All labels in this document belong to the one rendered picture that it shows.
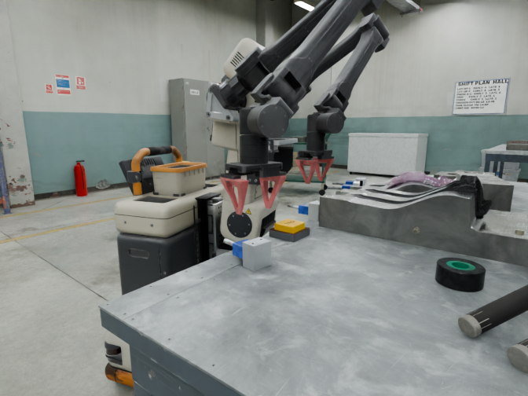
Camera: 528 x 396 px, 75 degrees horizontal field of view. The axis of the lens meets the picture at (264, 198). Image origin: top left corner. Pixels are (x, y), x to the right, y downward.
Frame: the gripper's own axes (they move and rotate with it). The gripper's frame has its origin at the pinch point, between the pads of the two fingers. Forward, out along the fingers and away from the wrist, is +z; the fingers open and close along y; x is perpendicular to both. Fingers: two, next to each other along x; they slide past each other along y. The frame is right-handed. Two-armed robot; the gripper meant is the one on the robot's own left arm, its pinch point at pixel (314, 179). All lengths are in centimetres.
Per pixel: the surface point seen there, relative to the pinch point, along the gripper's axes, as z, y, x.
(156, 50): -154, 301, 525
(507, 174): 61, 662, -4
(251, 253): 9.1, -43.0, -11.9
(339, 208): 6.2, -6.6, -12.5
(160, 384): 23, -67, -14
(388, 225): 8.5, -6.0, -26.1
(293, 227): 9.2, -22.0, -7.6
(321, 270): 12.8, -33.8, -22.8
